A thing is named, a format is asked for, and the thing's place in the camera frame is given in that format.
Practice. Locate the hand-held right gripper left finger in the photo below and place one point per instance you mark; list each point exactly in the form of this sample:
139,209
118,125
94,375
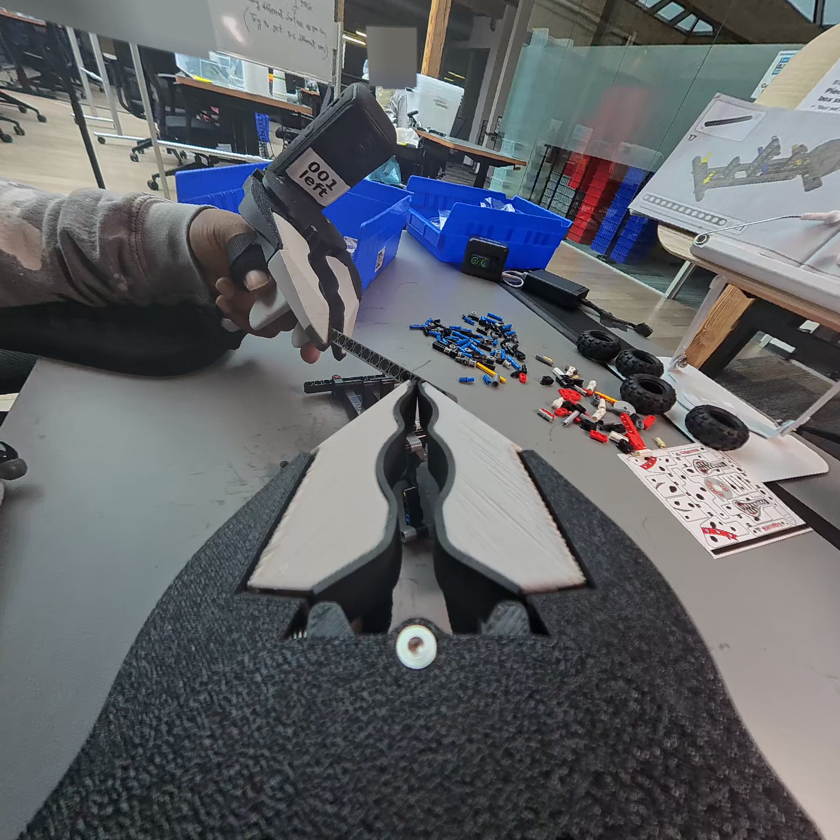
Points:
321,525

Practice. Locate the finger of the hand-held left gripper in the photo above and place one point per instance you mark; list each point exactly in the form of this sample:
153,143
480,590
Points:
302,275
344,295

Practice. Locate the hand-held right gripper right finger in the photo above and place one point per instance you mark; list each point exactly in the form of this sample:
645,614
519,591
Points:
505,525

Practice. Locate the long grey beam with pins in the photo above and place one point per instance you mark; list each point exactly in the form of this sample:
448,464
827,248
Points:
374,358

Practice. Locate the toy truck chassis assembly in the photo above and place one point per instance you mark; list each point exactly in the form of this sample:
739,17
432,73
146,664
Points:
348,384

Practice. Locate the black desk mat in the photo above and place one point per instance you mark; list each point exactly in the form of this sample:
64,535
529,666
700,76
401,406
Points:
558,321

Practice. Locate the person's left hand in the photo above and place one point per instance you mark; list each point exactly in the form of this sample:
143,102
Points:
210,256

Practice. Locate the teal plastic bag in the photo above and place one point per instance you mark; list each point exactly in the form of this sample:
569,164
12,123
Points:
384,172

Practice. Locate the blue bin with brick pieces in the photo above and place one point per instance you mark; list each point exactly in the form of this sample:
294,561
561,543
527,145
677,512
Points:
367,223

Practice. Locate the white whiteboard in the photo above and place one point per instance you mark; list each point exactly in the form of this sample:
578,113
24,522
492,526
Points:
282,39

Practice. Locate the wood-edged grey table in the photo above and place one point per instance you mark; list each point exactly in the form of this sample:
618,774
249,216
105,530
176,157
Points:
243,92
472,148

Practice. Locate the wooden pillar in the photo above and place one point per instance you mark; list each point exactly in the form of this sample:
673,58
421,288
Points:
436,39

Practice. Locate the pile of blue black pins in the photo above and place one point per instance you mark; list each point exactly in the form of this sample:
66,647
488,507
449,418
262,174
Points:
472,341

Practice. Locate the black charger with green lights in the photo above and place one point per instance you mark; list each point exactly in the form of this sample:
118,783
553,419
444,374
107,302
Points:
484,259

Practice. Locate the clear plastic bags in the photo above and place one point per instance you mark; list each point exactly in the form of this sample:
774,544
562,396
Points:
479,210

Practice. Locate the pile of toy brick pieces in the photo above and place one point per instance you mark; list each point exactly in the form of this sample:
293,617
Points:
604,413

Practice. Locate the yellow axle rod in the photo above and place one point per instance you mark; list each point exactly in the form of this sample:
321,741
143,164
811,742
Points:
489,371

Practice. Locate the blue bin with plastic bags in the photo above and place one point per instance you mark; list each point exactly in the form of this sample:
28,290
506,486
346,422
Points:
492,223

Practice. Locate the white sticker sheet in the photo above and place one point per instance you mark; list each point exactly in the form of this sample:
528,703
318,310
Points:
715,499

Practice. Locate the frosted glass partition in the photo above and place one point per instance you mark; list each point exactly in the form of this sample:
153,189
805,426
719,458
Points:
590,98

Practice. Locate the storage rack with bins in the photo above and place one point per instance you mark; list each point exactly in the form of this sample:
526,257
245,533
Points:
604,203

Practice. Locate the white book holder tray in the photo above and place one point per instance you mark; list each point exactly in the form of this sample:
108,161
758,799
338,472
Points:
754,259

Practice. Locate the open building instruction booklet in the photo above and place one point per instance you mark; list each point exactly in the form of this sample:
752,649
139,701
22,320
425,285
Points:
735,164

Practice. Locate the large printed instruction poster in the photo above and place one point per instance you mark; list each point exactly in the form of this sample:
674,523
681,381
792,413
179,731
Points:
823,85

